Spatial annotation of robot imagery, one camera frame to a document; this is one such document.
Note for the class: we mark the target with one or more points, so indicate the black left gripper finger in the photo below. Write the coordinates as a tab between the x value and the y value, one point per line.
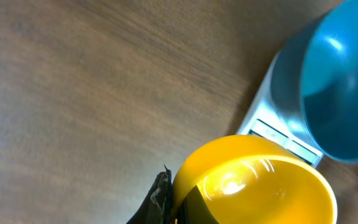
157	204

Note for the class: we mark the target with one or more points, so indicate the yellow plastic scoop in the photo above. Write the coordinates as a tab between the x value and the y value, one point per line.
250	179

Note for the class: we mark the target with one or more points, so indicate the blue bowl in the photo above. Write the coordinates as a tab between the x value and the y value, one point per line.
314	83

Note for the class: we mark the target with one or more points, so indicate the white digital kitchen scale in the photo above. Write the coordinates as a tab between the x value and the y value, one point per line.
262	119

